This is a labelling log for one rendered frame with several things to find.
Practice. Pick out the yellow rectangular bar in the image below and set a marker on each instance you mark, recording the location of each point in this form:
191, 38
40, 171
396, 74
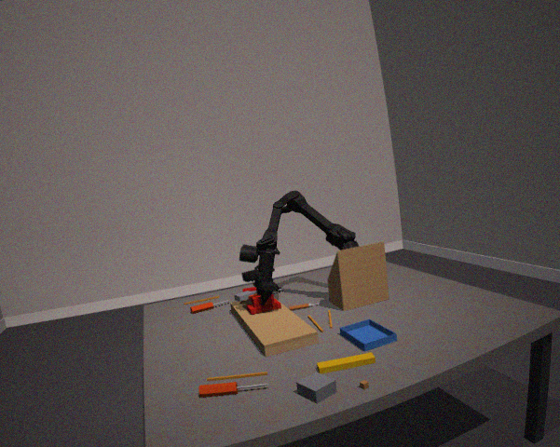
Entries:
335, 365

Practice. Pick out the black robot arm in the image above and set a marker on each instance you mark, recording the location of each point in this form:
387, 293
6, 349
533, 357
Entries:
266, 247

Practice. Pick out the tan wooden panel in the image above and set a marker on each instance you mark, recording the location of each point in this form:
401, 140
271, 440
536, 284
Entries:
275, 331

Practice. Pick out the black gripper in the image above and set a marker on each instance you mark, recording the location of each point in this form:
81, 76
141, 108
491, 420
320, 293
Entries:
265, 285

